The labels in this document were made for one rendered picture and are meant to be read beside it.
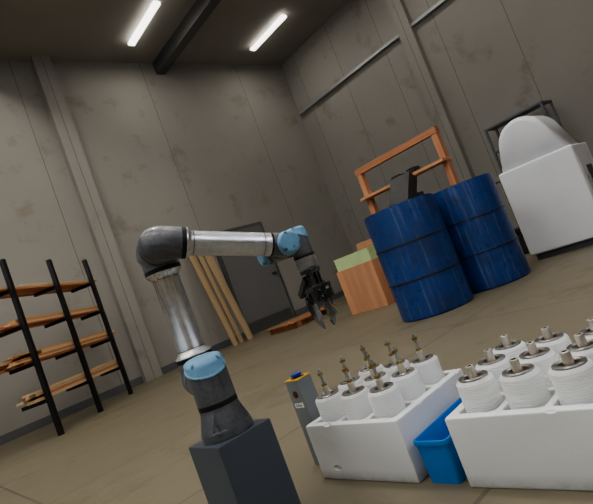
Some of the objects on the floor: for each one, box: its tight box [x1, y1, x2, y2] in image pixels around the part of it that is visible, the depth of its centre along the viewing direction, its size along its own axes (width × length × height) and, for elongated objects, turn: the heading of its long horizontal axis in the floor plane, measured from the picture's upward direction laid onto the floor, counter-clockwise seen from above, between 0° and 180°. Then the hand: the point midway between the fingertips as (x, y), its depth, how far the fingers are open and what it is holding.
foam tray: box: [306, 368, 464, 483], centre depth 167 cm, size 39×39×18 cm
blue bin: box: [413, 397, 467, 484], centre depth 144 cm, size 30×11×12 cm, turn 54°
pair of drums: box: [364, 173, 531, 322], centre depth 450 cm, size 80×131×96 cm, turn 45°
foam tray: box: [445, 344, 593, 492], centre depth 128 cm, size 39×39×18 cm
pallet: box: [265, 303, 339, 335], centre depth 838 cm, size 112×78×10 cm
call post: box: [285, 374, 320, 465], centre depth 183 cm, size 7×7×31 cm
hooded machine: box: [499, 116, 593, 260], centre depth 505 cm, size 77×64×139 cm
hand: (327, 323), depth 178 cm, fingers open, 3 cm apart
